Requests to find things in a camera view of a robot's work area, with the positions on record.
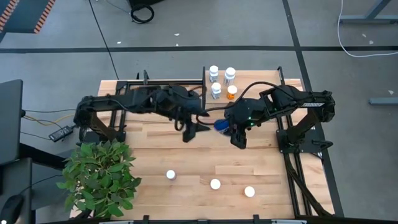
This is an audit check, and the black table edge frame bar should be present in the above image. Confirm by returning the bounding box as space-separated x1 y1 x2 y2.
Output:
40 213 398 224

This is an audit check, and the dark side desk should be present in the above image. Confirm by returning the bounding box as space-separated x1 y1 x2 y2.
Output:
0 157 34 224

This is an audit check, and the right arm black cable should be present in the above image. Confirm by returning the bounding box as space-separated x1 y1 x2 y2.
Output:
195 81 287 127

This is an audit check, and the coiled black cable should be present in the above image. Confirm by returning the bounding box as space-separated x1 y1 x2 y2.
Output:
130 3 155 24

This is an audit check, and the thin black floor cable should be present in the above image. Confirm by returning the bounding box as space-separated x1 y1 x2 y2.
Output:
22 108 77 114

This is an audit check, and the green potted plant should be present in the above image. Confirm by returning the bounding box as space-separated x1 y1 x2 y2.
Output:
56 139 142 219

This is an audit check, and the grey table leg frame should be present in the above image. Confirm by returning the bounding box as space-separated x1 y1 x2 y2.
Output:
338 0 398 24

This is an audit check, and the wooden shelf black metal frame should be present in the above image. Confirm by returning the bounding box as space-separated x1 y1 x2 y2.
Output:
201 65 286 105

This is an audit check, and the long black floor cable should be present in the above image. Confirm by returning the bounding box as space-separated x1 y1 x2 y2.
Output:
88 0 119 80

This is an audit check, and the black object on floor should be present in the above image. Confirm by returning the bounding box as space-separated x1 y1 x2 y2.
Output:
128 0 165 7

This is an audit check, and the black computer mouse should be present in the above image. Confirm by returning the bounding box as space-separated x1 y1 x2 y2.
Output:
0 194 25 224

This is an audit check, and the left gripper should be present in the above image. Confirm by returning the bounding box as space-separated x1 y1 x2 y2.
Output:
155 84 213 143

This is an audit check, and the grey metal foot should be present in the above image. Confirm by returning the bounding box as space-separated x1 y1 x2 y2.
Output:
369 97 398 105

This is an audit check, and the dark mat with hazard stripes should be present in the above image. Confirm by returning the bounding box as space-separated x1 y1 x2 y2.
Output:
0 0 57 34

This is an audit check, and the dark flat monitor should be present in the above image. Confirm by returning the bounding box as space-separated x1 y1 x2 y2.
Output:
0 79 24 166

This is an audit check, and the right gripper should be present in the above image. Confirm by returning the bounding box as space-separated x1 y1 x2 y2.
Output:
223 98 268 151

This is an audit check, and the black power adapter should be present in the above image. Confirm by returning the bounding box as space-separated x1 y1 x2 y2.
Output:
49 125 75 143

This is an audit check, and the yellow floor cable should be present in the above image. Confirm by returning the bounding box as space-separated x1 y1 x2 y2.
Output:
24 114 76 127

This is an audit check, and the white floor cable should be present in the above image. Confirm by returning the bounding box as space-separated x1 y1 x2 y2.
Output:
337 0 398 58

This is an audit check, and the blue lidded jar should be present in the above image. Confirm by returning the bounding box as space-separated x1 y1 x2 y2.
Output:
213 118 231 135

